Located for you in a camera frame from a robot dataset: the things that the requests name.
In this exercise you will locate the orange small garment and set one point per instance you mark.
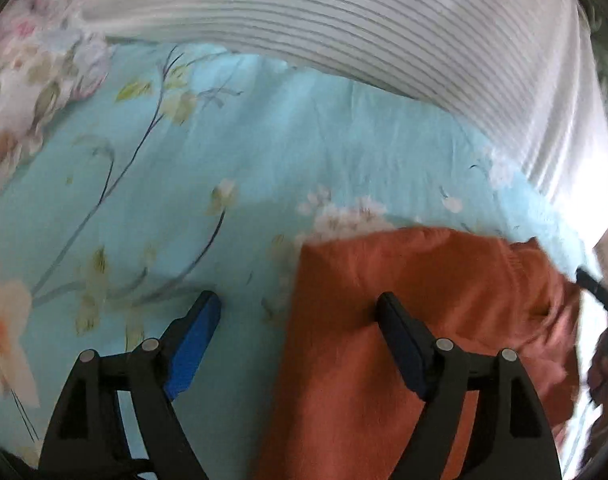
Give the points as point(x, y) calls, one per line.
point(364, 320)

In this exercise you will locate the white striped cloth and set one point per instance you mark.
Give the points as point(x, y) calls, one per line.
point(394, 35)

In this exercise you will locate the floral light blue bed sheet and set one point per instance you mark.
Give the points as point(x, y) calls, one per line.
point(223, 170)

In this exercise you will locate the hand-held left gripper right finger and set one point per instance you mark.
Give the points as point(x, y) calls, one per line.
point(406, 345)

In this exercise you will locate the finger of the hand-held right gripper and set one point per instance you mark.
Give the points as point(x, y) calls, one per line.
point(595, 285)

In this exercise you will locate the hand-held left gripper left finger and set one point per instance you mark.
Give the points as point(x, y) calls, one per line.
point(193, 340)

